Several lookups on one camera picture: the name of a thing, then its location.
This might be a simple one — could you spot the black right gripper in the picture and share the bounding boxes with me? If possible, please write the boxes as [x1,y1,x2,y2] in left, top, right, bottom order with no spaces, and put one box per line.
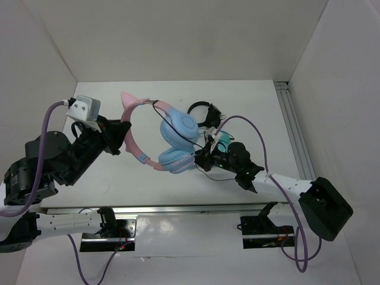
[189,141,239,173]

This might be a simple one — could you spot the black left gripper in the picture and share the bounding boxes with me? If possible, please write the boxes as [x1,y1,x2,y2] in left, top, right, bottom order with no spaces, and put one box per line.
[65,115,133,185]

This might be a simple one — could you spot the thin black headphone cable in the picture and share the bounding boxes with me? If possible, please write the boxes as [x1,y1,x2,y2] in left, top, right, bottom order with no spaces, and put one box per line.
[151,100,238,182]

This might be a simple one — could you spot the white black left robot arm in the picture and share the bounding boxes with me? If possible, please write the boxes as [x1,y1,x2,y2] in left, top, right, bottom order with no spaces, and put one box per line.
[1,116,131,253]

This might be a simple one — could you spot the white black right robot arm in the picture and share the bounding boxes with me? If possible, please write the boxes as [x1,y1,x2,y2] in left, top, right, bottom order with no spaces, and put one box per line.
[195,142,353,242]

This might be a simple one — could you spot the teal white cat-ear headphones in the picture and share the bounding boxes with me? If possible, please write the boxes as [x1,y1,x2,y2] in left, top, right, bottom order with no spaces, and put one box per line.
[216,131,235,153]

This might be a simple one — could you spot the black headphones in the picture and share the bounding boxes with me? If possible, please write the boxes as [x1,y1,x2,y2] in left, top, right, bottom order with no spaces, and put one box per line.
[187,101,222,128]

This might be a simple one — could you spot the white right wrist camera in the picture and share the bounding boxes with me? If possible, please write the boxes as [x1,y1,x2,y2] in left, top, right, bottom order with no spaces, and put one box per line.
[204,126,222,153]

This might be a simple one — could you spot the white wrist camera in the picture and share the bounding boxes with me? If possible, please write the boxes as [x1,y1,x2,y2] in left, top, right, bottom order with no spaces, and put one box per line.
[204,126,222,153]
[66,95,102,133]

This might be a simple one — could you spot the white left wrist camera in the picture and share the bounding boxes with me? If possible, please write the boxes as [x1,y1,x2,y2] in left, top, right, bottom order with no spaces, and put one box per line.
[66,95,102,133]

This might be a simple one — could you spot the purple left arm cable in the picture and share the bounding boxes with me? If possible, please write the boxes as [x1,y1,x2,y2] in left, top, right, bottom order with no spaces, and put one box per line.
[0,100,134,284]

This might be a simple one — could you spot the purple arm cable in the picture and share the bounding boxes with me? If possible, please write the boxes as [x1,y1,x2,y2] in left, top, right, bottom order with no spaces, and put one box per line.
[0,100,134,284]
[215,115,323,273]

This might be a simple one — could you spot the aluminium table edge rail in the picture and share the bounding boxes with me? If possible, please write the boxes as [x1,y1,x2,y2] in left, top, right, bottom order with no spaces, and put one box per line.
[43,203,288,215]

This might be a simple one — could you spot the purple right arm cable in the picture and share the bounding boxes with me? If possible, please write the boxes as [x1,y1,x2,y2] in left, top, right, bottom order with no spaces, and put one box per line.
[215,115,323,273]

